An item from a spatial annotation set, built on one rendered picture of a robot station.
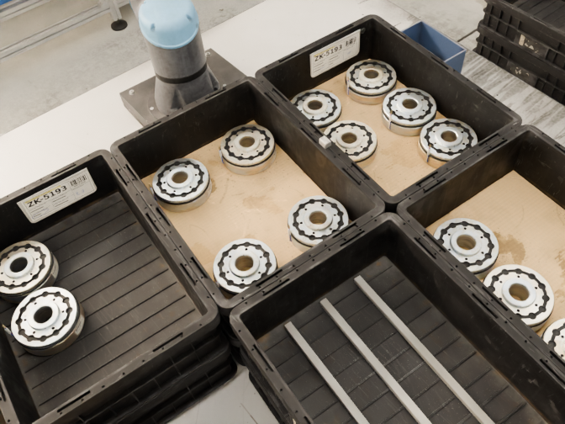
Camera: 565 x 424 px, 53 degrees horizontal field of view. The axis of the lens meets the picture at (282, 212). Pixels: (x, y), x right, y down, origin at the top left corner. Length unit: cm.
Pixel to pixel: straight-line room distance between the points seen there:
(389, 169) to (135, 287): 49
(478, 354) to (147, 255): 55
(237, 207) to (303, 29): 70
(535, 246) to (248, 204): 49
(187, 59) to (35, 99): 159
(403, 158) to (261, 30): 67
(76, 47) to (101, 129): 156
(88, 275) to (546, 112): 103
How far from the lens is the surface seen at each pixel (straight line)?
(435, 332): 91
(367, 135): 109
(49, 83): 281
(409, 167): 108
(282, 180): 105
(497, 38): 199
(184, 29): 121
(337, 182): 97
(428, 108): 114
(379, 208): 89
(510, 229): 103
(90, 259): 103
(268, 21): 164
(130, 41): 290
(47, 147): 144
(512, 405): 89
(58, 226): 110
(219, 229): 100
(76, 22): 291
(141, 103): 138
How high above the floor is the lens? 164
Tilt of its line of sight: 53 degrees down
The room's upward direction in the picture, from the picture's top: 7 degrees counter-clockwise
